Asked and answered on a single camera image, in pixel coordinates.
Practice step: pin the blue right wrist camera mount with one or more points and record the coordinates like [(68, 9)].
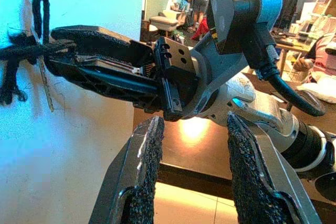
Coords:
[(249, 3)]

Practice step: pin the black hanging clothes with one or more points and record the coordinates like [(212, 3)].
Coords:
[(287, 9)]

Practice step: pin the clear badge holder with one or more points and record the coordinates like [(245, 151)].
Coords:
[(46, 85)]

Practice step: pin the light wooden shelf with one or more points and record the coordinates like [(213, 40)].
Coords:
[(326, 1)]

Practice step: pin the wooden table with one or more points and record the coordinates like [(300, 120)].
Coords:
[(291, 47)]

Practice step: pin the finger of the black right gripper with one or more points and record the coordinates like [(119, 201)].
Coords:
[(110, 82), (105, 44)]

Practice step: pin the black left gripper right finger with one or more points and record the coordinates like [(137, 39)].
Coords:
[(257, 182)]

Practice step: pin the person in pink shirt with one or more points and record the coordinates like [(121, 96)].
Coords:
[(323, 58)]

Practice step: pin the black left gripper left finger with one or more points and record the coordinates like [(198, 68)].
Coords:
[(131, 182)]

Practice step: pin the beige armchair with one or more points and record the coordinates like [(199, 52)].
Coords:
[(162, 20)]

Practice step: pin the white pillow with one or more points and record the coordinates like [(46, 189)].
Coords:
[(320, 90)]

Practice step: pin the white hook board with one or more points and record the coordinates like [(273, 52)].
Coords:
[(78, 142)]

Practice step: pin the red cloth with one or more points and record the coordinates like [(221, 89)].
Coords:
[(201, 31)]

